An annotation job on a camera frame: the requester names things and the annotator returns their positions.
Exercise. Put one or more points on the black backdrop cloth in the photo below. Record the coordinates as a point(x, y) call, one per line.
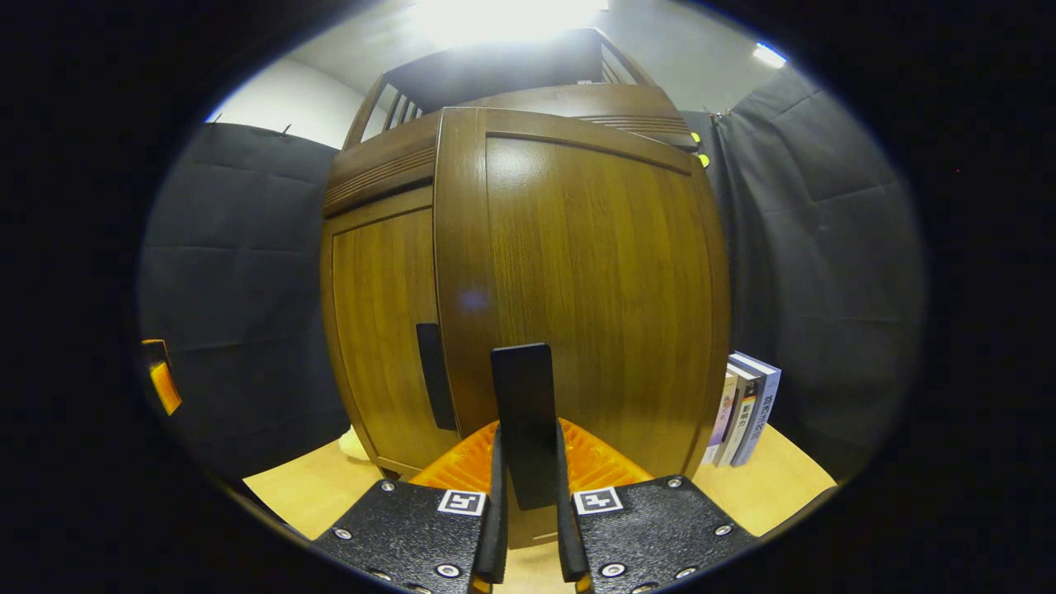
point(239, 264)

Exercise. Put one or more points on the large ceiling light panel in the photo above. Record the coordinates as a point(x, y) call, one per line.
point(503, 16)

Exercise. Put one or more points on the pale pink book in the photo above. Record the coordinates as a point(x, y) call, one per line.
point(722, 417)

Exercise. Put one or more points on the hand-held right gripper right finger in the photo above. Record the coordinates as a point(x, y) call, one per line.
point(568, 536)

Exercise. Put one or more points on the wooden cabinet door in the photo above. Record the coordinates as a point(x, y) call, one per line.
point(594, 272)
point(379, 330)

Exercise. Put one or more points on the small ceiling light panel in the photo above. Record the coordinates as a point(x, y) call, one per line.
point(769, 55)

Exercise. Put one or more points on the wooden double-door shoe cabinet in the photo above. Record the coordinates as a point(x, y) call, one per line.
point(388, 161)

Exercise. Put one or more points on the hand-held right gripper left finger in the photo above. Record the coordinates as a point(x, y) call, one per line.
point(500, 536)

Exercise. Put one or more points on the blue white book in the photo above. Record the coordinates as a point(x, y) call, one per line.
point(761, 408)

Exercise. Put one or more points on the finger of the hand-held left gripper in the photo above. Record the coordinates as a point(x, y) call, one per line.
point(155, 351)
point(167, 388)

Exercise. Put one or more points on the white book dark spine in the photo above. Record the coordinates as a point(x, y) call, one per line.
point(742, 417)

